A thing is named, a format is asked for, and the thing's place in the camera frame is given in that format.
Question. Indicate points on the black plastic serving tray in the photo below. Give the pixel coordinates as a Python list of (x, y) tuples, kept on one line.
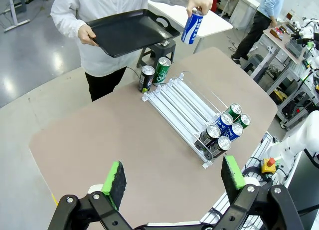
[(129, 33)]

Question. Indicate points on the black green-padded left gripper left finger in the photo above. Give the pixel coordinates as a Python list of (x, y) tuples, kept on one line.
[(113, 185)]

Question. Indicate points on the grey plastic stool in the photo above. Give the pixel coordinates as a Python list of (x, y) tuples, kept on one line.
[(159, 50)]

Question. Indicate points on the person in white jacket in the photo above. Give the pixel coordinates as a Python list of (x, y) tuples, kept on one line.
[(112, 3)]

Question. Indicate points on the person in blue shirt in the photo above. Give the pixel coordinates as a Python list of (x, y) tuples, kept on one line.
[(259, 25)]

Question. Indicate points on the aluminium frame workbench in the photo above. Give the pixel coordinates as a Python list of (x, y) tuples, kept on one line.
[(281, 60)]

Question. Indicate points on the black Pepsi can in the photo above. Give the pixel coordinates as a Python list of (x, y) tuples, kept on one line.
[(220, 146), (145, 81), (209, 136)]

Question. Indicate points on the person's right forearm white sleeve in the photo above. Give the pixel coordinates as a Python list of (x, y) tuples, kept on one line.
[(66, 19)]

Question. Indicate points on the blue Pocari Sweat can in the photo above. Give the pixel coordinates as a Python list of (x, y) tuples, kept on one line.
[(225, 120), (192, 28), (235, 131)]

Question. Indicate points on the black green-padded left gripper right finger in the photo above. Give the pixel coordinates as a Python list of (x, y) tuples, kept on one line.
[(231, 175)]

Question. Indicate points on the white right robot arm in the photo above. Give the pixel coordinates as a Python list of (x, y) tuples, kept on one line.
[(299, 137)]

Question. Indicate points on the yellow emergency stop button box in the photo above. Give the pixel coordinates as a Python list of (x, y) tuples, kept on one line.
[(269, 166)]

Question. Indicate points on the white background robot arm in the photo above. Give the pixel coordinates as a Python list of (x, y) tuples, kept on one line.
[(307, 28)]

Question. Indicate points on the clear can dispenser rack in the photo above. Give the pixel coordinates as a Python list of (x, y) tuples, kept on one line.
[(179, 102)]

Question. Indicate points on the person's left hand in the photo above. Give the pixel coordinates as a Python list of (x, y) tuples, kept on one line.
[(200, 1)]

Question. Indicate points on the white desk leg frame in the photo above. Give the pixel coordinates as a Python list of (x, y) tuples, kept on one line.
[(15, 13)]

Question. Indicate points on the green Chilsung cider can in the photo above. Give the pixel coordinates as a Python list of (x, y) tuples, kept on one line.
[(244, 120), (234, 110), (161, 72)]

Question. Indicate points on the person's right hand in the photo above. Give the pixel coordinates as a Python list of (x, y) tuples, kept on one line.
[(86, 35)]

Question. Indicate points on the large white table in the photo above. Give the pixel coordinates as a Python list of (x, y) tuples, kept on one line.
[(214, 25)]

